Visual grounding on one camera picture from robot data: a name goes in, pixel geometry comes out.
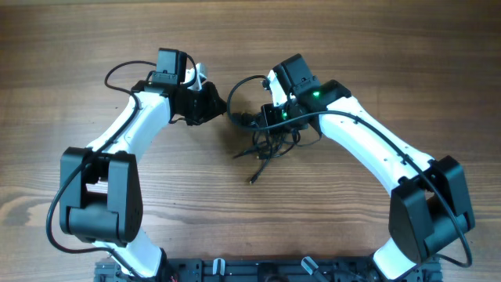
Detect black usb cables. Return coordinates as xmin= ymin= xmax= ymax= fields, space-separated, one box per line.
xmin=230 ymin=111 xmax=322 ymax=185

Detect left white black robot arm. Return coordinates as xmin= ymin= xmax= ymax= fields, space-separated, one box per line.
xmin=46 ymin=49 xmax=226 ymax=281

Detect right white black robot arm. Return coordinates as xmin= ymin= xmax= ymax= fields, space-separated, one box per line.
xmin=263 ymin=54 xmax=475 ymax=280

